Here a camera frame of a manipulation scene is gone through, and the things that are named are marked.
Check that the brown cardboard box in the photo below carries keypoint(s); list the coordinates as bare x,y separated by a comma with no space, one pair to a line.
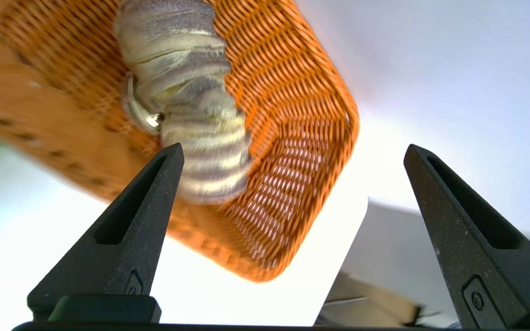
371,301

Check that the orange wicker basket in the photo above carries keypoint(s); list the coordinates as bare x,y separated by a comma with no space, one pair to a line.
292,92

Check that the tin can with gold lid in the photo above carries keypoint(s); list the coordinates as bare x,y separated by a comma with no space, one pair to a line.
138,110

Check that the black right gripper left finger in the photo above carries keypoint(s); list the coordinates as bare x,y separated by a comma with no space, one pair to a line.
122,248

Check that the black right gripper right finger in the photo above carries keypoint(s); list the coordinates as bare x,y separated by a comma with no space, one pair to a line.
490,266

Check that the striped purple bread roll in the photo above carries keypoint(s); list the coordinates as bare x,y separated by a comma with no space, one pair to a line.
200,115

